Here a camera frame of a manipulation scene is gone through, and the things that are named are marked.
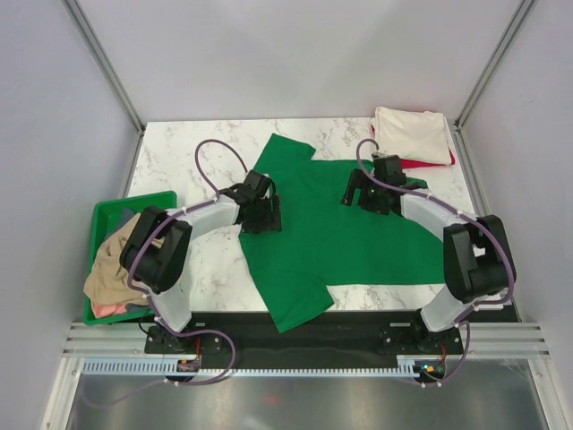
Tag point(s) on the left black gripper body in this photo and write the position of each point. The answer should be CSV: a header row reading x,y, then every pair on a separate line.
x,y
262,204

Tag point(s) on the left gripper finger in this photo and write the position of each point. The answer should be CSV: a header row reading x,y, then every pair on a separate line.
x,y
275,221
255,222

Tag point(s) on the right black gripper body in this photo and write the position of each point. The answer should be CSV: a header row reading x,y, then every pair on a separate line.
x,y
375,187

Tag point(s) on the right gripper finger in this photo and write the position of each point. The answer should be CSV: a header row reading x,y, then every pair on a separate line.
x,y
365,200
355,182

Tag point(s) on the green t shirt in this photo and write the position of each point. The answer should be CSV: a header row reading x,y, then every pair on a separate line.
x,y
324,243

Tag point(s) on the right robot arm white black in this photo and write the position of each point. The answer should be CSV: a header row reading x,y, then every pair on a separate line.
x,y
477,262

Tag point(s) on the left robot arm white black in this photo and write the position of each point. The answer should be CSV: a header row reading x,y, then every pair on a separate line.
x,y
156,253

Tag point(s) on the folded red t shirt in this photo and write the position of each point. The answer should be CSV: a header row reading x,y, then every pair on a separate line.
x,y
410,163

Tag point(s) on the folded cream t shirt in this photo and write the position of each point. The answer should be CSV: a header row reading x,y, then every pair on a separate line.
x,y
422,136

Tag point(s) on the green plastic bin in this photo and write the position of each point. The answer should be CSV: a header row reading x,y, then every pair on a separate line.
x,y
105,218

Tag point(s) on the beige crumpled t shirt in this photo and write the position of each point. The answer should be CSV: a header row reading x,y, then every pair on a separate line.
x,y
107,282

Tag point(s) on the right aluminium frame post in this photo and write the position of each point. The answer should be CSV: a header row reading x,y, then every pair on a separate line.
x,y
503,46

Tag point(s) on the aluminium frame post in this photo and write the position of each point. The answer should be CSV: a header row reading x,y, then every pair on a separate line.
x,y
503,46
97,51

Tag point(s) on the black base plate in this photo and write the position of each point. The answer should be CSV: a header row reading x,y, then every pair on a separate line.
x,y
346,339

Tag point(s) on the white slotted cable duct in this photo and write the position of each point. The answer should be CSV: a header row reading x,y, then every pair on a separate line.
x,y
173,367

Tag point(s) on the aluminium rail base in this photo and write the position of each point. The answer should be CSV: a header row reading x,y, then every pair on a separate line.
x,y
488,340

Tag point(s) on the left aluminium frame post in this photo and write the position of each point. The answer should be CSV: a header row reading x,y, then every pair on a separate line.
x,y
97,51

